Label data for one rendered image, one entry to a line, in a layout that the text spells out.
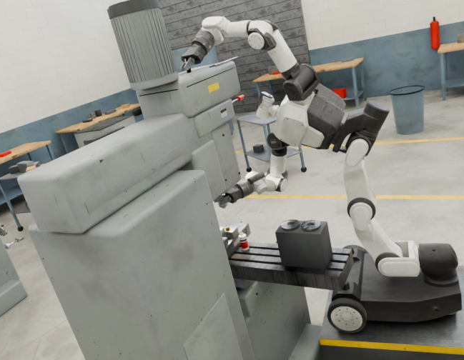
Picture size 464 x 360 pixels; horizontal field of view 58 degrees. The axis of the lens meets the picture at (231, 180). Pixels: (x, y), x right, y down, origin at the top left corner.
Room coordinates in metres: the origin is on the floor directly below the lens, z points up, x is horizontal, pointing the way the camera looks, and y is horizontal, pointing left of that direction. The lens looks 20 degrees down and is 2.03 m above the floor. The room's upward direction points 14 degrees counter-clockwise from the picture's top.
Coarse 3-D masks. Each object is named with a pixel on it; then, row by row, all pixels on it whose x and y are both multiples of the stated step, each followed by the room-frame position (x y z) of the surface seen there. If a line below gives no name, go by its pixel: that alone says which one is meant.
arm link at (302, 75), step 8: (296, 64) 1.92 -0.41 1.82; (280, 72) 1.94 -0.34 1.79; (288, 72) 1.91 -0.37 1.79; (296, 72) 1.95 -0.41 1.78; (304, 72) 1.94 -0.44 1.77; (312, 72) 1.96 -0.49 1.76; (296, 80) 1.91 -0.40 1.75; (304, 80) 1.92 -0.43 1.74; (312, 80) 1.98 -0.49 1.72; (304, 88) 1.92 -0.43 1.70
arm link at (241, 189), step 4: (236, 184) 2.03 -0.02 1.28; (240, 184) 2.01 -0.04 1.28; (244, 184) 2.01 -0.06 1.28; (232, 188) 2.02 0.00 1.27; (236, 188) 2.00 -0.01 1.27; (240, 188) 2.00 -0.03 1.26; (244, 188) 2.00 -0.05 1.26; (248, 188) 2.00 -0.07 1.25; (228, 192) 1.97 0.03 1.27; (232, 192) 1.96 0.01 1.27; (236, 192) 1.97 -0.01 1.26; (240, 192) 2.00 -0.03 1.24; (244, 192) 1.99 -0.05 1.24; (248, 192) 2.00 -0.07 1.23; (232, 196) 1.93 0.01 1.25; (236, 196) 1.94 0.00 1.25; (240, 196) 1.97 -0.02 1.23; (244, 196) 1.99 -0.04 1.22; (232, 200) 1.94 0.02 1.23; (236, 200) 1.94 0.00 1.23
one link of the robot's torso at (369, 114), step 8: (368, 104) 1.91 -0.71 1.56; (376, 104) 1.92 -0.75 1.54; (352, 112) 2.01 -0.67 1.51; (360, 112) 1.94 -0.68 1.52; (368, 112) 1.90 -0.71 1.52; (376, 112) 1.88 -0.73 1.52; (384, 112) 1.87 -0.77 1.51; (352, 120) 1.91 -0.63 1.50; (360, 120) 1.90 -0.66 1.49; (368, 120) 1.88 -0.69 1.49; (376, 120) 1.88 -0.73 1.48; (384, 120) 1.89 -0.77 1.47; (344, 128) 1.93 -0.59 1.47; (352, 128) 1.91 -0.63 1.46; (360, 128) 1.90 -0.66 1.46; (368, 128) 1.89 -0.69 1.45; (376, 128) 1.89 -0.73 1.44; (344, 136) 1.93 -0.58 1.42; (336, 144) 1.95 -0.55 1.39; (336, 152) 1.95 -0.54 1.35; (344, 152) 1.97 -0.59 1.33
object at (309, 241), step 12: (288, 228) 1.71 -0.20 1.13; (300, 228) 1.71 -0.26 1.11; (312, 228) 1.66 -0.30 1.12; (324, 228) 1.67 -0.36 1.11; (288, 240) 1.70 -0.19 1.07; (300, 240) 1.67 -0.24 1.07; (312, 240) 1.64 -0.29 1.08; (324, 240) 1.65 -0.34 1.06; (288, 252) 1.71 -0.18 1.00; (300, 252) 1.67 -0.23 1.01; (312, 252) 1.64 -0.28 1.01; (324, 252) 1.62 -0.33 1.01; (288, 264) 1.71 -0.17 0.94; (300, 264) 1.68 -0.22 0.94; (312, 264) 1.65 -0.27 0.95; (324, 264) 1.62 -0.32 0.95
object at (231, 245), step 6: (228, 222) 2.20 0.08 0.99; (234, 222) 2.19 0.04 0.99; (240, 228) 2.09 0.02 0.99; (246, 228) 2.11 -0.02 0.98; (246, 234) 2.10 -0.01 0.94; (228, 240) 1.99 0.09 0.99; (234, 240) 1.99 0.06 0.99; (228, 246) 1.93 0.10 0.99; (234, 246) 1.98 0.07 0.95; (228, 252) 1.92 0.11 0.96; (234, 252) 1.97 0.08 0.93; (228, 258) 1.91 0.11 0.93
